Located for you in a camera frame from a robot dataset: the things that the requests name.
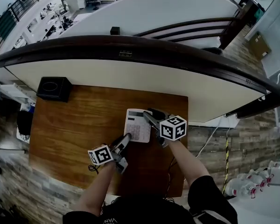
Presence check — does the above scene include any white calculator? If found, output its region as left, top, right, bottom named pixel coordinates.
left=123, top=108, right=154, bottom=144

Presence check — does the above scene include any white cable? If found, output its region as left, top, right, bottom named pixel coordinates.
left=196, top=119, right=224, bottom=158

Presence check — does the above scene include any person's left forearm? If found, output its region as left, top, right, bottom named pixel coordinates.
left=78, top=163, right=117, bottom=217

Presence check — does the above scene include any cream partition with dark rail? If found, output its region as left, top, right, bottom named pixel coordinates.
left=0, top=35, right=280, bottom=123

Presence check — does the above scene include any pack of water bottles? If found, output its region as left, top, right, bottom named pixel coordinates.
left=224, top=161, right=280, bottom=199

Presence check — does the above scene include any person's right forearm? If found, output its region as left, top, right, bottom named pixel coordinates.
left=168, top=140, right=210, bottom=191

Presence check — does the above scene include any dark metal railing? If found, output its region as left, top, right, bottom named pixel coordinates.
left=0, top=0, right=56, bottom=56

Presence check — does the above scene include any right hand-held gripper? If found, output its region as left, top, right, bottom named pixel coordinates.
left=143, top=108, right=188, bottom=149

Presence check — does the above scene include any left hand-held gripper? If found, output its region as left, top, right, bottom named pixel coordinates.
left=87, top=133, right=133, bottom=175

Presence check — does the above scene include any black tissue box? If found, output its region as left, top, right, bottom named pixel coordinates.
left=36, top=77, right=73, bottom=103

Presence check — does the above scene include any white cabinet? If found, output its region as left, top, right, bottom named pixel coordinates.
left=64, top=0, right=86, bottom=12

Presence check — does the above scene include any brown cardboard box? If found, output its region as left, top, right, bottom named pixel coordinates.
left=248, top=31, right=272, bottom=60

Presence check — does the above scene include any yellow black striped pole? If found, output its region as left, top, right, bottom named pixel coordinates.
left=221, top=134, right=230, bottom=195

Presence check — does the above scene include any person's torso clothing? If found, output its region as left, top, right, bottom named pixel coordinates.
left=63, top=175, right=238, bottom=224

